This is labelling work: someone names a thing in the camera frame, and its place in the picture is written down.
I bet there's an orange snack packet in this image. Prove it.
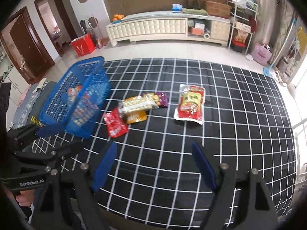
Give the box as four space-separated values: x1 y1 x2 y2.
125 110 148 124

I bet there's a blue mop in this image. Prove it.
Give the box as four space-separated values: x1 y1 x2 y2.
262 19 298 77

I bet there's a dark wooden door frame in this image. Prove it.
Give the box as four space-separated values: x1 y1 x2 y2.
34 0 78 57

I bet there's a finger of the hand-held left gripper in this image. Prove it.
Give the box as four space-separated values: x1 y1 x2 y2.
13 140 83 166
7 122 67 145

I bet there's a grey floral cloth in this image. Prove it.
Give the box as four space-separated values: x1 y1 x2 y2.
13 86 40 125

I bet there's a pink cloth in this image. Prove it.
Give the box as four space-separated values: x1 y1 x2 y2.
19 89 29 106

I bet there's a purple snack packet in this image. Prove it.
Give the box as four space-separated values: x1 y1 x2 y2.
141 92 169 108

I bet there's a clear yellow snack packet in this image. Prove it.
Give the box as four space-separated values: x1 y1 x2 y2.
118 95 160 114

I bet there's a large red white snack packet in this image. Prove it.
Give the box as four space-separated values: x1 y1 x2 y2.
174 84 206 125

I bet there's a red paper bag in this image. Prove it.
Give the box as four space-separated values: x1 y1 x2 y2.
70 34 96 57

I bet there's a white shelf rack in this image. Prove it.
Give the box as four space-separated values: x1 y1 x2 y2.
227 0 259 53

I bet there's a blue cookie snack packet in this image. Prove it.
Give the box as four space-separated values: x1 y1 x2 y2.
72 108 96 125

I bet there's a brown cardboard box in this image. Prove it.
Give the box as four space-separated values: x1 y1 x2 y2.
205 0 232 19

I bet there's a patterned beige curtain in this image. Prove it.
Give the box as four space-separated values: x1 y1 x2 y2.
273 0 301 61

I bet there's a broom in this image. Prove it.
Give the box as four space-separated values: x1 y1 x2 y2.
87 17 109 50

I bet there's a black checked tablecloth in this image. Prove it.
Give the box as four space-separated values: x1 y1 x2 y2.
31 57 297 222

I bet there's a blue plastic basket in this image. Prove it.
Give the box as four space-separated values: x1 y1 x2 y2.
40 56 111 139

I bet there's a silver standing air conditioner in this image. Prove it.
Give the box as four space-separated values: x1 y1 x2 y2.
255 0 281 46

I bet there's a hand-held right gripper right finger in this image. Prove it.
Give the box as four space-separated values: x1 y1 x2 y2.
191 142 280 230

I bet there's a green folded cloth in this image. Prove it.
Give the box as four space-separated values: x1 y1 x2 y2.
183 8 209 15

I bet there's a pink tote bag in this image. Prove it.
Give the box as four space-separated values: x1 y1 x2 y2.
251 43 273 66

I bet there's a standing mirror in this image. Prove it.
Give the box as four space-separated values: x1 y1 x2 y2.
291 25 307 60

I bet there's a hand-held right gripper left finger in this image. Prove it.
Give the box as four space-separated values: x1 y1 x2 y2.
31 141 118 230

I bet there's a person's left hand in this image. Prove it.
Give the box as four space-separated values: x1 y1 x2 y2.
14 189 37 221

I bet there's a dark wooden door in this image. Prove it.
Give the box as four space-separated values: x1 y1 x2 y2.
0 6 56 85

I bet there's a white tv cabinet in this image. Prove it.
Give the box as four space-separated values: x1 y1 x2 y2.
106 10 232 47

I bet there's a dark shirt with yellow print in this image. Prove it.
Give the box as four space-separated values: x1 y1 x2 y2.
14 81 58 130

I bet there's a beige cloth piece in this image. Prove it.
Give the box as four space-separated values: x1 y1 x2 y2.
36 78 47 93

